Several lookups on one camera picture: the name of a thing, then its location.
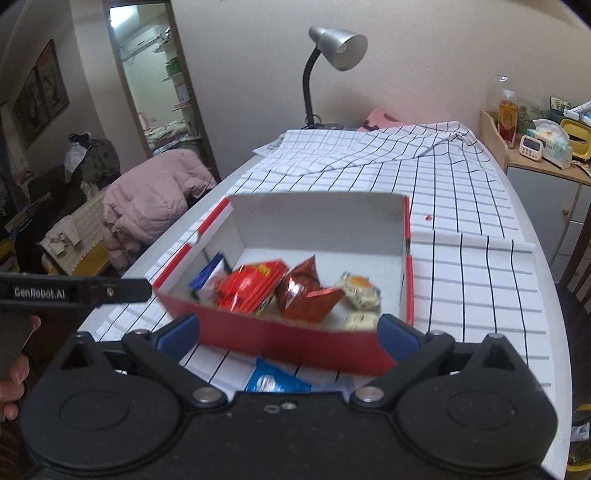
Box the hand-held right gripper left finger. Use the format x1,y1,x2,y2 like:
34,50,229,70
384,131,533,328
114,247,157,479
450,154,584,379
51,313,227,409

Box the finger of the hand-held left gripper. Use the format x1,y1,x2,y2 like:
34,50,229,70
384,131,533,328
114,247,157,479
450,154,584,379
90,278,153,304

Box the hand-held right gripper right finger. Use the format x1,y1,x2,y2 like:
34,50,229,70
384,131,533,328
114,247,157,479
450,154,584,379
351,313,532,409

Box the yellow white snack packet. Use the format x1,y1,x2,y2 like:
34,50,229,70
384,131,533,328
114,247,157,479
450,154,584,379
344,311,379,330

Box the green orange pastry packet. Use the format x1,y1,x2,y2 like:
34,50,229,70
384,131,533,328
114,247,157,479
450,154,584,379
335,272,382,310

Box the white blue snack packet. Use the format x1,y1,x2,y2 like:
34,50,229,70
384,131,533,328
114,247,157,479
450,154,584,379
188,253,232,303

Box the large red snack packet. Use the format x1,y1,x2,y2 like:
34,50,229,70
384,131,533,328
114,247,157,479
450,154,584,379
215,259,289,315

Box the red cardboard box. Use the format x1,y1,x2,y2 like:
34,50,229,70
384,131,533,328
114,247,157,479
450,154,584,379
145,193,415,376

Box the brown red foil packet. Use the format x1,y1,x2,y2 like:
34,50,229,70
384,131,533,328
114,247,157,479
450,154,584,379
276,255,345,320

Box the blue cookie packet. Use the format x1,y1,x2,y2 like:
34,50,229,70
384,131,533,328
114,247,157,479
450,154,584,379
245,357,315,394

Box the person's left hand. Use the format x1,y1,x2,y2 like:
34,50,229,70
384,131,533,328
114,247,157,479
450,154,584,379
0,355,31,421

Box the cream quilted seat cover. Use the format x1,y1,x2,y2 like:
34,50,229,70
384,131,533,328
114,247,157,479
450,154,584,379
41,185,112,278

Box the white checked tablecloth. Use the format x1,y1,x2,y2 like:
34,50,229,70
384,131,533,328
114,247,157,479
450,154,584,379
76,121,555,398

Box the pink puffer jacket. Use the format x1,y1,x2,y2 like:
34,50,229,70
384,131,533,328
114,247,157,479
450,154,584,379
102,148,218,271

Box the pile of dark clothes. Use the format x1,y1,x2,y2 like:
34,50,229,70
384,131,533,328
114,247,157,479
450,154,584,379
65,131,121,185

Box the bed with patterned bedding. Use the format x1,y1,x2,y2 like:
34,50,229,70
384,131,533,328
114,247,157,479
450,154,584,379
143,117,199,155

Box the brown wooden chair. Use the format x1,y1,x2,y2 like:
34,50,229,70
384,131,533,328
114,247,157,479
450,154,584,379
549,217,591,333

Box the wooden side cabinet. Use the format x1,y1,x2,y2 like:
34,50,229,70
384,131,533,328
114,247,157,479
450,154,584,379
478,109,591,273

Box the printed paper sheet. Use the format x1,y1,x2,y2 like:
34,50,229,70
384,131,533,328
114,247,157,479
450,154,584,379
253,136,284,158

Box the pink pouch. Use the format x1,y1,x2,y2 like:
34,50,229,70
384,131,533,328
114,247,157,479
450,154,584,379
358,108,402,132

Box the yellow waste bin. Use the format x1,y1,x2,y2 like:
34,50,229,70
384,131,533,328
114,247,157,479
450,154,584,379
566,411,591,476

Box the white kitchen timer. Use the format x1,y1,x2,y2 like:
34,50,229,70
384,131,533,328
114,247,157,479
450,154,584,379
519,134,544,160

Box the orange drink bottle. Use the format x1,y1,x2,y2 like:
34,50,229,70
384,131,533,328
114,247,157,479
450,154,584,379
498,89,518,148

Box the tissue pack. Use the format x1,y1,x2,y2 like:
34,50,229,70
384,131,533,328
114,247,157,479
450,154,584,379
533,117,573,167

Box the white air conditioner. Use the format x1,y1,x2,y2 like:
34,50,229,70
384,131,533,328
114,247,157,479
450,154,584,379
119,25,162,58

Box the small green plant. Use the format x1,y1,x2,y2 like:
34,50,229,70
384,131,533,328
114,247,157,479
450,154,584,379
517,104,546,134

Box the yellow tissue box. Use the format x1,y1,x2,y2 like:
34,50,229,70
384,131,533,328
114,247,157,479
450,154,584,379
561,117,591,160

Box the clear glass dome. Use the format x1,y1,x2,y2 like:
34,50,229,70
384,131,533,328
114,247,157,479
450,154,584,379
485,74,514,112

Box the silver desk lamp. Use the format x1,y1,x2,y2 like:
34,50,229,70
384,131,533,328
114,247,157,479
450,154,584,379
301,25,369,130

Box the dark framed wall painting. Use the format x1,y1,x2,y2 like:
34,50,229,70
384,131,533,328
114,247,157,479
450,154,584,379
11,65,51,148
36,39,70,118

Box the wooden door frame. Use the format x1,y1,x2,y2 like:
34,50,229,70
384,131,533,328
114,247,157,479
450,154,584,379
108,0,222,181

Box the white wall shelves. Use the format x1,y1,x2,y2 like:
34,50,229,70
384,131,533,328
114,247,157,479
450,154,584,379
154,41,195,112

